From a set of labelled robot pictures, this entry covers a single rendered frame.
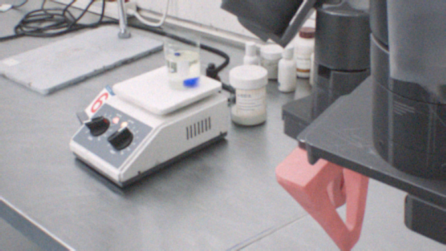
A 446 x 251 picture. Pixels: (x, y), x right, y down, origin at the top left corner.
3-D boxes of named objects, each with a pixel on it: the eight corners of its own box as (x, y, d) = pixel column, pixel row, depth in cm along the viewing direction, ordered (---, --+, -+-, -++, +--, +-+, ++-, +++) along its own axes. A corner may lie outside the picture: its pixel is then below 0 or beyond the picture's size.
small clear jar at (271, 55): (280, 82, 109) (281, 54, 107) (256, 78, 111) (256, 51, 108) (288, 72, 113) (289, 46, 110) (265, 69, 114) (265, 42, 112)
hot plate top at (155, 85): (160, 117, 81) (160, 111, 80) (109, 91, 89) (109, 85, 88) (225, 89, 88) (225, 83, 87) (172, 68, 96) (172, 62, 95)
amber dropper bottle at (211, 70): (214, 106, 101) (212, 67, 98) (200, 101, 103) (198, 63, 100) (225, 99, 103) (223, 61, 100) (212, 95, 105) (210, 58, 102)
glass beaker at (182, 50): (210, 88, 87) (208, 34, 83) (177, 97, 85) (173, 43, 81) (189, 75, 92) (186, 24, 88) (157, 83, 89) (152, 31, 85)
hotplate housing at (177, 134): (122, 191, 79) (115, 138, 76) (70, 156, 88) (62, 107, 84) (241, 132, 93) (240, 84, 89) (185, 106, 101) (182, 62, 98)
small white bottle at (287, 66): (299, 87, 106) (300, 44, 103) (289, 94, 104) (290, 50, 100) (284, 83, 108) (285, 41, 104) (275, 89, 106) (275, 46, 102)
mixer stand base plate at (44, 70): (43, 94, 108) (42, 89, 107) (-11, 68, 120) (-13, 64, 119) (166, 47, 127) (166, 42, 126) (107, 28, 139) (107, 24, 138)
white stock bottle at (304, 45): (296, 67, 115) (297, 24, 111) (321, 70, 113) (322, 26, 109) (290, 77, 111) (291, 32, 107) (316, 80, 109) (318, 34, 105)
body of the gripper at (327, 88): (326, 104, 61) (330, 35, 58) (408, 143, 54) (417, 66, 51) (278, 123, 58) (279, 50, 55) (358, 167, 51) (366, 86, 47)
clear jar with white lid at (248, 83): (227, 111, 99) (226, 66, 95) (263, 108, 100) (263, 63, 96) (233, 129, 94) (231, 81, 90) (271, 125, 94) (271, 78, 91)
